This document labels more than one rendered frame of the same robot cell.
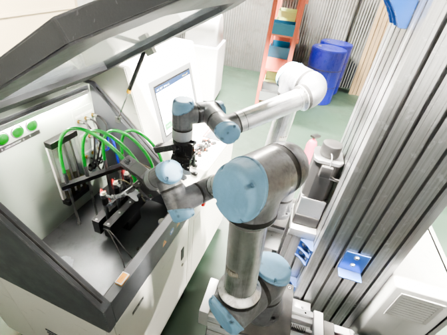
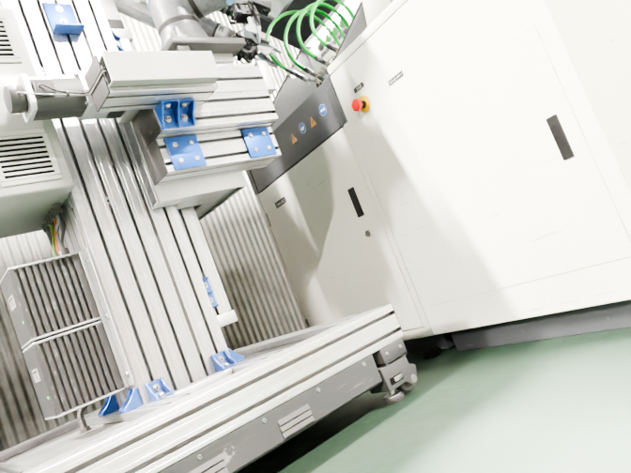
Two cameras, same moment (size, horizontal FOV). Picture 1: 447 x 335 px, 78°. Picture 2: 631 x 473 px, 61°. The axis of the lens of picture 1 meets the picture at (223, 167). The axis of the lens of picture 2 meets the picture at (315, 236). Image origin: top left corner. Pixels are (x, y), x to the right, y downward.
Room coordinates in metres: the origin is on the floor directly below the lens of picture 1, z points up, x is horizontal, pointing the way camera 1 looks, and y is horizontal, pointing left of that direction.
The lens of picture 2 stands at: (1.98, -1.30, 0.34)
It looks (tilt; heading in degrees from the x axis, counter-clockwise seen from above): 5 degrees up; 128
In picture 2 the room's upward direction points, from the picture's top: 21 degrees counter-clockwise
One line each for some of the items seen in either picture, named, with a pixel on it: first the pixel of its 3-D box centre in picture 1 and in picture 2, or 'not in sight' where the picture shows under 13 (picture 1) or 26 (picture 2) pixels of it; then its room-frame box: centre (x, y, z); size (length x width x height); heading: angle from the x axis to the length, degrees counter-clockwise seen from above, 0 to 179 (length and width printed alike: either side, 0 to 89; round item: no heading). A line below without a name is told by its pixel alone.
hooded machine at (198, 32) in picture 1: (203, 56); not in sight; (4.81, 0.56, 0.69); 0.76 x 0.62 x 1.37; 170
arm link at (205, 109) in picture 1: (211, 113); not in sight; (0.93, 0.07, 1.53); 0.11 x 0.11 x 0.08; 30
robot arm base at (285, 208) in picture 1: (279, 201); (185, 43); (1.00, -0.28, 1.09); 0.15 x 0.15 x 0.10
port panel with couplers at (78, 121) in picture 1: (90, 135); not in sight; (1.17, 0.68, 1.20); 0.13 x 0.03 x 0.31; 163
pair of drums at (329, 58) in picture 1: (325, 70); not in sight; (5.67, -1.75, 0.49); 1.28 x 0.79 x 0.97; 169
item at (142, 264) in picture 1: (153, 249); (291, 144); (0.80, 0.27, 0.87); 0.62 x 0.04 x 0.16; 163
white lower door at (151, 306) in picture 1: (159, 299); (329, 251); (0.79, 0.26, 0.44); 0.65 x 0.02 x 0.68; 163
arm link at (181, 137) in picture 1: (182, 133); not in sight; (0.89, 0.17, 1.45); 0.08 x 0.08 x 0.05
